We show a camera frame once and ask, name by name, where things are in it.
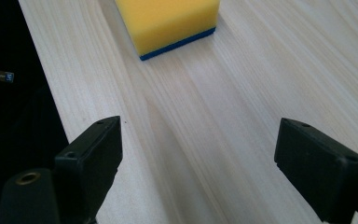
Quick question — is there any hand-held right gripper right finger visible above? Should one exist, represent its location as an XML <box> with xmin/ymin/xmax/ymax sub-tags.
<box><xmin>273</xmin><ymin>117</ymin><xmax>358</xmax><ymax>224</ymax></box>

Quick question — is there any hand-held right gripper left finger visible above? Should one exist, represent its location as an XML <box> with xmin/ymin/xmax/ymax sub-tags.
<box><xmin>53</xmin><ymin>115</ymin><xmax>124</xmax><ymax>224</ymax></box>

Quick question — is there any yellow and blue sponge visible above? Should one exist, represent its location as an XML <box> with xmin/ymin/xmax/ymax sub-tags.
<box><xmin>115</xmin><ymin>0</ymin><xmax>221</xmax><ymax>62</ymax></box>

